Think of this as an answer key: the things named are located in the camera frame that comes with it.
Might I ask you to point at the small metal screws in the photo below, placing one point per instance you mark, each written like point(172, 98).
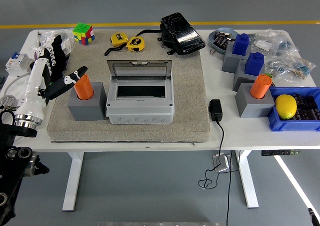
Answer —
point(212, 51)

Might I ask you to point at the clear bag of blue parts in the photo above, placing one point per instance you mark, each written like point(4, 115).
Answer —
point(287, 48)

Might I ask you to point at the white circuit breaker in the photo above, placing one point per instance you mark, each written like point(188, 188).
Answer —
point(17, 63)

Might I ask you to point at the grey electrical box with lid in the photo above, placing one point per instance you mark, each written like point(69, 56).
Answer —
point(140, 108)

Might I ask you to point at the blue plastic block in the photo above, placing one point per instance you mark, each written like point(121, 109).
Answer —
point(254, 64)
point(241, 44)

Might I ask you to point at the black power adapter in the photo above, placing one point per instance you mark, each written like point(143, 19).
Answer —
point(215, 109)

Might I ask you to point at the white switch module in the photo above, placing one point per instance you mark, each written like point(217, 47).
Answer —
point(67, 46)

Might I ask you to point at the black cylindrical battery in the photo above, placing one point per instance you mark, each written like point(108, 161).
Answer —
point(301, 99)
point(303, 114)
point(218, 38)
point(315, 114)
point(224, 43)
point(312, 102)

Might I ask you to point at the blue-grey dish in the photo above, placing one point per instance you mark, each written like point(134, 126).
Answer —
point(212, 39)

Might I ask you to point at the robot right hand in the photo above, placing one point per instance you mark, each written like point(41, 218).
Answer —
point(313, 214)

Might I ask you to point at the grey block with round hole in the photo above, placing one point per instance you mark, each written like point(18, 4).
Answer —
point(252, 107)
point(87, 109)

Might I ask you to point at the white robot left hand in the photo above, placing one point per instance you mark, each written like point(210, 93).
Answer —
point(33, 85)

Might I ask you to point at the thin metal rod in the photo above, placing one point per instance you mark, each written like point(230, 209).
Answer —
point(39, 36)

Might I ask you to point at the grey block holder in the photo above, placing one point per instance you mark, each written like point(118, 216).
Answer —
point(230, 60)
point(241, 79)

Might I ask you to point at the black table control panel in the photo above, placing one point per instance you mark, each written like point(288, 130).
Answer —
point(280, 152)

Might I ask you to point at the silver metal box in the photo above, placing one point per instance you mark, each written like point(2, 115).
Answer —
point(221, 163)

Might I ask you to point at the blue plastic bin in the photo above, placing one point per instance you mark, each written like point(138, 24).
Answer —
point(287, 125)

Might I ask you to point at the white table leg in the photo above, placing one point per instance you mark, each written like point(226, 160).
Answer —
point(248, 186)
point(72, 186)

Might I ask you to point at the clear bag of dark parts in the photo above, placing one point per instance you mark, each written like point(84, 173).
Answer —
point(66, 35)

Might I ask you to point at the large clear bag of parts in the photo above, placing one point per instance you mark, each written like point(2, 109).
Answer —
point(295, 68)

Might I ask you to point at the large colourful puzzle cube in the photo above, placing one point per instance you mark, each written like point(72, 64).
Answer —
point(83, 33)

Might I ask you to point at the black zip pouch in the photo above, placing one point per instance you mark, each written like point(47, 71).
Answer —
point(183, 33)

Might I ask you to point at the clear bag with white label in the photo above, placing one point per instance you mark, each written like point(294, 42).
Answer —
point(262, 44)

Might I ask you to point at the orange cylinder battery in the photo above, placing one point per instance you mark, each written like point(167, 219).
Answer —
point(260, 87)
point(83, 89)

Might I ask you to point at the grey-brown mat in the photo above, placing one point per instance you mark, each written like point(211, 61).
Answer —
point(150, 133)

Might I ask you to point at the yellow lemon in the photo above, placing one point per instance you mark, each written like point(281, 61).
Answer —
point(286, 105)

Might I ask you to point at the small green item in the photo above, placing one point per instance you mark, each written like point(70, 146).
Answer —
point(269, 75)

